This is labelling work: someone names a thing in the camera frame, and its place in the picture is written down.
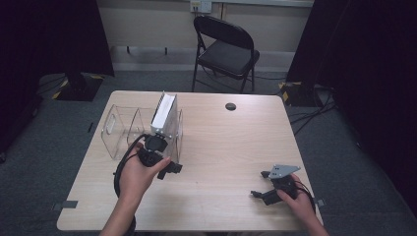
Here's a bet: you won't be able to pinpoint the black stand base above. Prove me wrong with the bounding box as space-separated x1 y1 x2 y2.
52 72 106 102
278 81 324 107

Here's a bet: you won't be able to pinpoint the person's left hand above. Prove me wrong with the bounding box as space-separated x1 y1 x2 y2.
118 142 172 203

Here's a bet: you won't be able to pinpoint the white book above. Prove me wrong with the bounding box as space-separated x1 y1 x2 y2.
149 90 180 155

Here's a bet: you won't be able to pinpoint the clear acrylic book rack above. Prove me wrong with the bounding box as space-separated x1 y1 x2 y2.
100 103 185 165

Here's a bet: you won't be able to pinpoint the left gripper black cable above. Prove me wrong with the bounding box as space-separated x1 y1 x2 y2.
112 133 149 236

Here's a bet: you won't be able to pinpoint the dark curtain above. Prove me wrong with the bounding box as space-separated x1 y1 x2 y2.
0 0 115 155
287 0 417 210

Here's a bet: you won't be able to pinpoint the black floor cables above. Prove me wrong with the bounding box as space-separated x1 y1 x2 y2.
288 86 338 136

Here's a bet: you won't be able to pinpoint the person's right hand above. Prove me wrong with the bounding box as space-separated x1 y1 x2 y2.
276 173 318 224

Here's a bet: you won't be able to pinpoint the white wall socket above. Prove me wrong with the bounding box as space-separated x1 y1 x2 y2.
190 0 213 14

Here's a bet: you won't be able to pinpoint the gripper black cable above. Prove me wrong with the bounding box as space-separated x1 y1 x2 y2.
112 133 149 236
294 180 318 214

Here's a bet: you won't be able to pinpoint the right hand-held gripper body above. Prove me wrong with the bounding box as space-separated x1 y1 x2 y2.
262 164 301 207

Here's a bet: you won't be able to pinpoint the black folding chair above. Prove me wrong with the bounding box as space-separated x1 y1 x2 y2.
191 15 261 94

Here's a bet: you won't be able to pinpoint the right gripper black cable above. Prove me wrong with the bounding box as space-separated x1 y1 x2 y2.
294 180 318 214

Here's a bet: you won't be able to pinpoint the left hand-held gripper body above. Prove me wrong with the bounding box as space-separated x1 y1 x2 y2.
137 133 169 167

